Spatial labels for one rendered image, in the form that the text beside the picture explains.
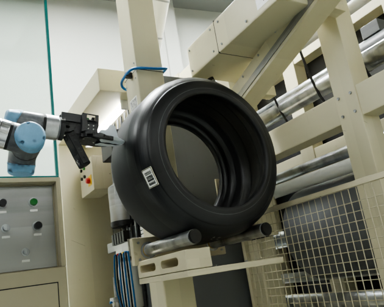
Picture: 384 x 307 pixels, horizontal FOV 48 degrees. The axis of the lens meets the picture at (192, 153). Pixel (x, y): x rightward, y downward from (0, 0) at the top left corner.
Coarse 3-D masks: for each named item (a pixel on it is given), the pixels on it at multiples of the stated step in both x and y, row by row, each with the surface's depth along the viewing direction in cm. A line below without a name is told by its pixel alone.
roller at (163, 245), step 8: (184, 232) 134; (192, 232) 130; (200, 232) 132; (160, 240) 148; (168, 240) 141; (176, 240) 136; (184, 240) 132; (192, 240) 130; (200, 240) 131; (144, 248) 157; (152, 248) 151; (160, 248) 146; (168, 248) 142; (176, 248) 139
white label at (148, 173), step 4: (148, 168) 131; (144, 172) 132; (148, 172) 131; (152, 172) 130; (144, 176) 132; (148, 176) 131; (152, 176) 131; (148, 180) 132; (152, 180) 131; (156, 180) 130; (148, 184) 132; (152, 184) 131; (156, 184) 130
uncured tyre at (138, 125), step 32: (160, 96) 142; (192, 96) 148; (224, 96) 154; (128, 128) 142; (160, 128) 136; (192, 128) 178; (224, 128) 179; (256, 128) 157; (128, 160) 138; (160, 160) 133; (224, 160) 180; (256, 160) 171; (128, 192) 142; (160, 192) 132; (224, 192) 175; (256, 192) 148; (160, 224) 140; (192, 224) 135; (224, 224) 138
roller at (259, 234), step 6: (264, 222) 146; (252, 228) 149; (258, 228) 146; (264, 228) 144; (270, 228) 146; (240, 234) 154; (246, 234) 151; (252, 234) 148; (258, 234) 146; (264, 234) 144; (270, 234) 145; (222, 240) 163; (228, 240) 160; (234, 240) 158; (240, 240) 155; (246, 240) 154; (210, 246) 171; (216, 246) 168; (222, 246) 167
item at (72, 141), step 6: (72, 132) 132; (66, 138) 132; (72, 138) 131; (66, 144) 134; (72, 144) 131; (78, 144) 131; (72, 150) 133; (78, 150) 131; (84, 150) 132; (78, 156) 131; (84, 156) 131; (78, 162) 132; (84, 162) 131
